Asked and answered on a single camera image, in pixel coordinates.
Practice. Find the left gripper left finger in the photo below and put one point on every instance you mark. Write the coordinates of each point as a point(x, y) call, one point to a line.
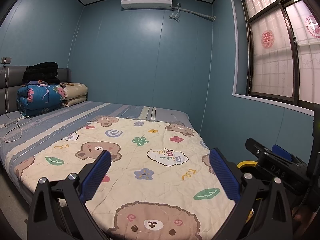
point(58, 208)

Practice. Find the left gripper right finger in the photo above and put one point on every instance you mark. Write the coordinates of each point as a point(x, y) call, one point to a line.
point(261, 208)

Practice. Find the yellow rimmed trash bin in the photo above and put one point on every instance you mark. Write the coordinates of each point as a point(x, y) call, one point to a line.
point(248, 166)

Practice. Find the cream cartoon bear quilt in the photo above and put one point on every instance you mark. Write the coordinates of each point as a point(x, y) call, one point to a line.
point(160, 184)

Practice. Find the blue striped bed sheet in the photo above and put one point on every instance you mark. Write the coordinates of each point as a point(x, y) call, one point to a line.
point(23, 137)

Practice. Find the beige folded blanket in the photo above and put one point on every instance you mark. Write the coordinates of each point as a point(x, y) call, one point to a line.
point(74, 93)

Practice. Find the black clothing pile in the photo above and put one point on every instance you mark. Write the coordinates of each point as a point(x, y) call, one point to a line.
point(46, 72)

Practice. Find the grey padded headboard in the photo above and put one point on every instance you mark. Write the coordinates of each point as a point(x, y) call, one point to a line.
point(11, 82)

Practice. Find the air conditioner pipe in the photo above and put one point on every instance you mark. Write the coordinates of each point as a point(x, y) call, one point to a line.
point(176, 12)

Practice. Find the white air conditioner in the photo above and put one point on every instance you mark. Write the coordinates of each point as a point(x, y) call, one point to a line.
point(148, 4)

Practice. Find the window with dark frame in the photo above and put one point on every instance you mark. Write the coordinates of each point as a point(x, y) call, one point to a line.
point(276, 53)

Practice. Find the wall power socket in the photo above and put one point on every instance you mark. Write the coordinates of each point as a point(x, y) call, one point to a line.
point(5, 60)

